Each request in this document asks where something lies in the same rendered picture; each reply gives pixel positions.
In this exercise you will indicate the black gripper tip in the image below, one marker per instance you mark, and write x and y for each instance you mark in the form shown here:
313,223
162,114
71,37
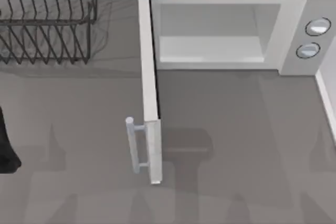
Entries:
6,153

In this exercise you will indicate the grey microwave knob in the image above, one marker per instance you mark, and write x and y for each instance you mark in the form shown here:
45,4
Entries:
317,26
308,50

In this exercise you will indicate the pale microwave oven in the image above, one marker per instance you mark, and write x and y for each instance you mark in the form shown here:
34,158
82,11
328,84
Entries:
291,58

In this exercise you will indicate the white microwave door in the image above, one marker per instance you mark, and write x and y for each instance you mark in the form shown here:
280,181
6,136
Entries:
149,77

